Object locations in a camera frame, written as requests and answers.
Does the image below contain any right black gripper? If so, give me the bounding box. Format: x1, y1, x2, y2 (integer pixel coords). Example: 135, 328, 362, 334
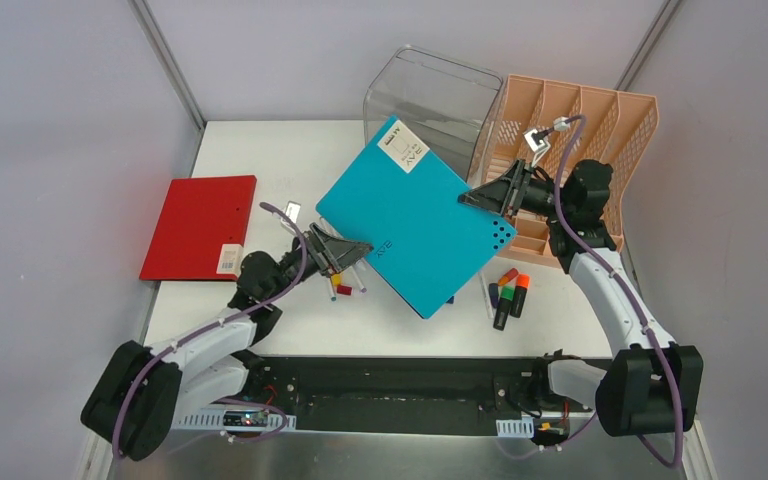
459, 158, 573, 222

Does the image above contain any teal notebook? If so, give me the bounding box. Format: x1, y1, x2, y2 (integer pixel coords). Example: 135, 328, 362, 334
316, 116, 517, 319

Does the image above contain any red folder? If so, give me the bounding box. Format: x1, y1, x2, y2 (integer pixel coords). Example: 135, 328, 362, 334
139, 175, 257, 281

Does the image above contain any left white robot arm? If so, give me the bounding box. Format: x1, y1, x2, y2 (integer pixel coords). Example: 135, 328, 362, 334
80, 224, 373, 461

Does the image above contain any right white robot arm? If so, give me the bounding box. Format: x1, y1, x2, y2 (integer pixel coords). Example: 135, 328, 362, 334
458, 159, 704, 437

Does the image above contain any purple marker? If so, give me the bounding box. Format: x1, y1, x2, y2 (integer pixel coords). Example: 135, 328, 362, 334
355, 269, 368, 293

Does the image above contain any teal marker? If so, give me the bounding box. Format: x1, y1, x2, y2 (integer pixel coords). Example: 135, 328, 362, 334
325, 277, 337, 302

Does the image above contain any small red-orange marker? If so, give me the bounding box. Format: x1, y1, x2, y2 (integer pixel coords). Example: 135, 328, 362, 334
497, 268, 519, 286

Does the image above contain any peach file organizer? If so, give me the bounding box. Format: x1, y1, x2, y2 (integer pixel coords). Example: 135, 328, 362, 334
467, 74, 659, 247

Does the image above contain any orange highlighter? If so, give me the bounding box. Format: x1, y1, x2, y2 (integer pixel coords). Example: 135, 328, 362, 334
510, 274, 530, 318

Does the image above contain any green highlighter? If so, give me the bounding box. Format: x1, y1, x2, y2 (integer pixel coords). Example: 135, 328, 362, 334
493, 285, 515, 331

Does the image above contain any white pen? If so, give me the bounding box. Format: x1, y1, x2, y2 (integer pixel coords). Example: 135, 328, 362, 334
478, 270, 494, 321

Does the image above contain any clear grey drawer box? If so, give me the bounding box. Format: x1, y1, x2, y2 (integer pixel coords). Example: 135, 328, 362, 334
363, 45, 503, 181

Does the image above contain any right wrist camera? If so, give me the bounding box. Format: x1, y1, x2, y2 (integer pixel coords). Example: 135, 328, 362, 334
523, 116, 572, 167

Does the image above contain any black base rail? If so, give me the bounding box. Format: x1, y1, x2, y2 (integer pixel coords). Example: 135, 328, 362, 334
138, 355, 611, 439

